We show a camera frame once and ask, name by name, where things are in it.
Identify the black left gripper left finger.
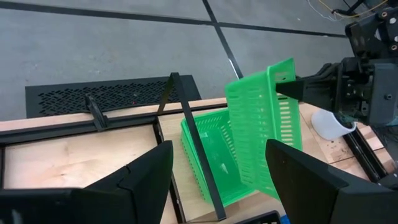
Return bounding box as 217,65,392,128
0,140,174,224

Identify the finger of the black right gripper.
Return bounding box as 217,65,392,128
275,79,308,102

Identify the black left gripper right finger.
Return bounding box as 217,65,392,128
266,139,398,224

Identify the green plastic basket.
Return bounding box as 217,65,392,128
180,108,256,208
181,108,249,206
224,58,303,200

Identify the black plastic basket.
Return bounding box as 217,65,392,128
233,210,282,224

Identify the white cup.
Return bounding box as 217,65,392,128
310,108,358,141

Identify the black perforated metal panel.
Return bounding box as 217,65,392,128
25,74,202,119

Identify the thin yellow floor cable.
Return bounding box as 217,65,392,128
306,0,389,22

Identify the black aluminium table frame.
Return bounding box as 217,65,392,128
0,93,398,190

